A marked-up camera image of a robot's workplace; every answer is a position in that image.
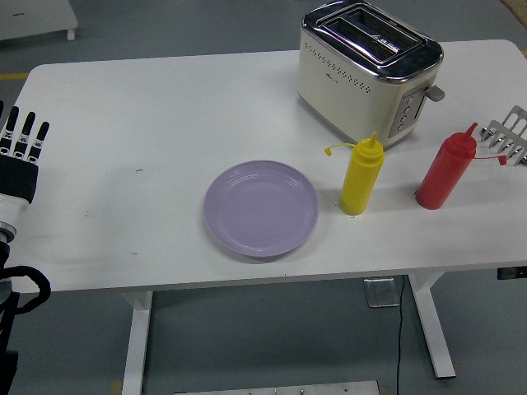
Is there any cream and chrome toaster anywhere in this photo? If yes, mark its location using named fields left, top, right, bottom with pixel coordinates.
left=296, top=2, right=446, bottom=150

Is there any white table leg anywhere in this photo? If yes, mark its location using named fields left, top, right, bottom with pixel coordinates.
left=405, top=271, right=457, bottom=379
left=121, top=290, right=154, bottom=395

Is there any red squeeze bottle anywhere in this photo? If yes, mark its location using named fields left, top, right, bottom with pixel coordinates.
left=414, top=122, right=507, bottom=211

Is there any large metal base plate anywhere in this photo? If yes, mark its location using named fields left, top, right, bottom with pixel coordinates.
left=172, top=379, right=380, bottom=395

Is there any purple round plate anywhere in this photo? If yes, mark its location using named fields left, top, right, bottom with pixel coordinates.
left=203, top=159, right=321, bottom=259

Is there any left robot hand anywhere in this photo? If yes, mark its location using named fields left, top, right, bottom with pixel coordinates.
left=0, top=100, right=51, bottom=228

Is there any small metal floor plate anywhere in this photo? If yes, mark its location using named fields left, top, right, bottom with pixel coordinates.
left=362, top=277, right=402, bottom=309

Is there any silver metal toast rack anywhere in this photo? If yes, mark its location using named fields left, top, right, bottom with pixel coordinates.
left=478, top=105, right=527, bottom=166

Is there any yellow squeeze bottle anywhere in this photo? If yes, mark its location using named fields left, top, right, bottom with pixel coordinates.
left=324, top=131, right=385, bottom=216

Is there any white cabinet with feet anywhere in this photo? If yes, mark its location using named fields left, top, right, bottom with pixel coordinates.
left=0, top=0, right=79, bottom=42

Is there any black table control panel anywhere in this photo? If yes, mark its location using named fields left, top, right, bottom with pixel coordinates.
left=496, top=266, right=527, bottom=281

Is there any black floor cable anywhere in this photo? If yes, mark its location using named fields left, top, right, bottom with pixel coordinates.
left=394, top=276, right=405, bottom=395

